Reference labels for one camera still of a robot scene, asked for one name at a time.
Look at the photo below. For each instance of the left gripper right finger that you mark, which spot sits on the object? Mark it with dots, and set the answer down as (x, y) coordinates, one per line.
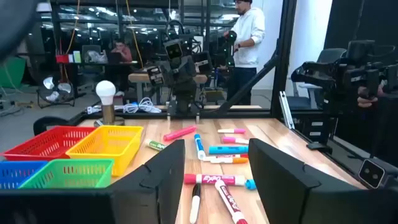
(280, 186)

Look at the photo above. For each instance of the wooden background desk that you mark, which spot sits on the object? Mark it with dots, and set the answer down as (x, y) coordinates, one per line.
(140, 77)

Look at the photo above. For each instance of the light blue Expo marker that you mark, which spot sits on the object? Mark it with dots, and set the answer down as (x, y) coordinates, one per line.
(199, 146)

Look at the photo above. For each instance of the yellow plastic mesh basket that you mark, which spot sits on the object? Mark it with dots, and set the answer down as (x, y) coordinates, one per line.
(105, 140)

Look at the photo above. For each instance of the thin black-capped white marker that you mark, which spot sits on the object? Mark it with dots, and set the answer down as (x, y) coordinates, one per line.
(195, 202)

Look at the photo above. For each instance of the light blue highlighter pen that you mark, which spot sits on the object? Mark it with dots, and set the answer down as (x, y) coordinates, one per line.
(250, 184)
(228, 149)

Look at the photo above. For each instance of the green plastic mesh basket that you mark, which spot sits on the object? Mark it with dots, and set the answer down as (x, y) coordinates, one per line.
(68, 174)

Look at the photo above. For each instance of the black background robot arm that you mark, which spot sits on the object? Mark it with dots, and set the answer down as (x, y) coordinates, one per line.
(230, 46)

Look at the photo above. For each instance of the thin red white marker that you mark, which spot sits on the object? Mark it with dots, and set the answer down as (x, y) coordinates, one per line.
(224, 156)

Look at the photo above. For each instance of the magenta Expo marker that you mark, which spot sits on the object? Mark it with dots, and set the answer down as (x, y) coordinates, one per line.
(214, 180)

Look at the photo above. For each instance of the person's hand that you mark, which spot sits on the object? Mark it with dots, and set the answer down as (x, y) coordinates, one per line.
(367, 100)

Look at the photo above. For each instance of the small red box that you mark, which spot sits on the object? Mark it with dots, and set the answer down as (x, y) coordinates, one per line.
(62, 58)

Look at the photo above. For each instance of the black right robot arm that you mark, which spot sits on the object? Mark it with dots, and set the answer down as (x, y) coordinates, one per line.
(184, 98)

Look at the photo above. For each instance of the black partition panel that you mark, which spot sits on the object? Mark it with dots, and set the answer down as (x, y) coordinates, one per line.
(373, 25)

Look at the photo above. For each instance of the black table-edge camera box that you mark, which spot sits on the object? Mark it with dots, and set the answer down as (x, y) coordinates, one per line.
(371, 173)

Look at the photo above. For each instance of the red Expo marker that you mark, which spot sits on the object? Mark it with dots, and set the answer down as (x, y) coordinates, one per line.
(230, 202)

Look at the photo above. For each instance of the green board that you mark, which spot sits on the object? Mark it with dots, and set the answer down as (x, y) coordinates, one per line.
(11, 73)

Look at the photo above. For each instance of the black table clamp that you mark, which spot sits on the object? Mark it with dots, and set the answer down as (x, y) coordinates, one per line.
(318, 146)

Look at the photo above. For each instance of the white bulb brass lamp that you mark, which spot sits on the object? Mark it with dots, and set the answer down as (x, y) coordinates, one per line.
(105, 90)

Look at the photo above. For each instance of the black curved chair back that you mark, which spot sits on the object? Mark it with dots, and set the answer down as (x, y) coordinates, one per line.
(46, 122)

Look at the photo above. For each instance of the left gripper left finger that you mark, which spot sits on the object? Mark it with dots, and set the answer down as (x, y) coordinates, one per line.
(161, 186)

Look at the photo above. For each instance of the blue plastic mesh basket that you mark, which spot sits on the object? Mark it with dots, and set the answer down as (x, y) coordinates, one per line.
(18, 174)

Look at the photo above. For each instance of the light green Expo marker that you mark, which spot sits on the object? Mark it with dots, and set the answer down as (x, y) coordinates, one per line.
(155, 145)

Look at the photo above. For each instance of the thin orange white marker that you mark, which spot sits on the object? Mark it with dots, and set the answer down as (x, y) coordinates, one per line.
(239, 160)

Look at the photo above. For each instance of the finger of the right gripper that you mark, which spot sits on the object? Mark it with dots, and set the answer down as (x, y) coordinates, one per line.
(155, 75)
(203, 63)

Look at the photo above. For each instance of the red plastic mesh basket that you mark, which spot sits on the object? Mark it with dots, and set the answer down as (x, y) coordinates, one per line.
(46, 146)

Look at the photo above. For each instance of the black drawer cabinet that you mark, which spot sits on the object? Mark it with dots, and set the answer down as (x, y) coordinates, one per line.
(312, 127)

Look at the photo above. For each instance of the black floor fan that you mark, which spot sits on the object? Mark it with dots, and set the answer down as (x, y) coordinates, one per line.
(56, 90)

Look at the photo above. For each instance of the grey office chair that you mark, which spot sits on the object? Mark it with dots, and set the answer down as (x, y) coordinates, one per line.
(329, 56)

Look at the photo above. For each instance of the pink highlighter pen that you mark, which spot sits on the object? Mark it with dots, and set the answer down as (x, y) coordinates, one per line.
(179, 132)

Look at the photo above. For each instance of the person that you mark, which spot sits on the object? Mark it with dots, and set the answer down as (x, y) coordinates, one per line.
(122, 51)
(248, 37)

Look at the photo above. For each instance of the silver aluminium bar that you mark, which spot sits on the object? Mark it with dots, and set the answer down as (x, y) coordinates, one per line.
(286, 109)

